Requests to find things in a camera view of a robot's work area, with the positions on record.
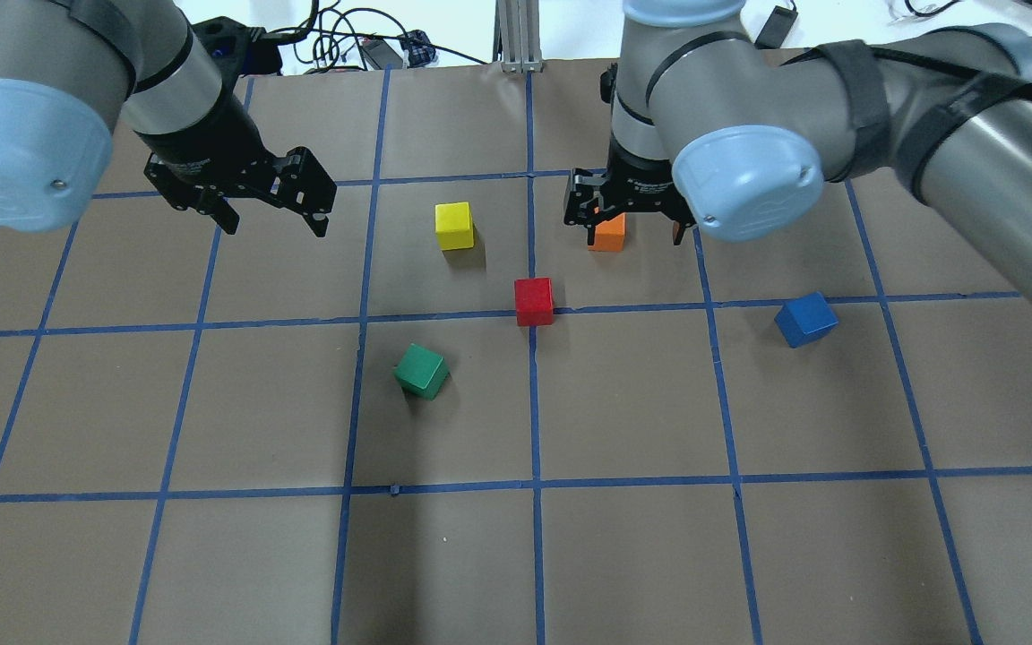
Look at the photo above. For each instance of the black power adapter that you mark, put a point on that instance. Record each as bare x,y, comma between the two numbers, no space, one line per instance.
777,27

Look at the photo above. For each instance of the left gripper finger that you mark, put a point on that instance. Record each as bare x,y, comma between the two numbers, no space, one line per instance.
297,182
210,203

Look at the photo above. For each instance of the orange wooden block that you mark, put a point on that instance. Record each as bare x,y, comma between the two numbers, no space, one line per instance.
609,236

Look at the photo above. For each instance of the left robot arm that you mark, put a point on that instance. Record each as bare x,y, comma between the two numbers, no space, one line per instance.
71,71

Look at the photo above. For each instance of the blue wooden block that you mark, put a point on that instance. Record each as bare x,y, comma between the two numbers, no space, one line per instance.
804,320

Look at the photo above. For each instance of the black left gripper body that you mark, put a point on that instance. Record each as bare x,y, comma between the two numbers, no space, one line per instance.
205,134

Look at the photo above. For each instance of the yellow wooden block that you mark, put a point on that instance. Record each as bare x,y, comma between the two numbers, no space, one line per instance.
454,226

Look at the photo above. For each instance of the aluminium frame post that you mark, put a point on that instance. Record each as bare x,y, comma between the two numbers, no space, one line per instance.
516,36

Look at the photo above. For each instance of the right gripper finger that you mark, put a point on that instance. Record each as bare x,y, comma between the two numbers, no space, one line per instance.
679,228
584,201

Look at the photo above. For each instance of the green wooden block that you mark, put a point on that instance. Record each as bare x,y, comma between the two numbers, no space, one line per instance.
421,371

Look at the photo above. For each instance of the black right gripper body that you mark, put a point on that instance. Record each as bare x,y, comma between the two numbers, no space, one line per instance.
637,176

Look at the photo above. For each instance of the red wooden block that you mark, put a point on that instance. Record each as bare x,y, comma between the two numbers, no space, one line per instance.
534,302

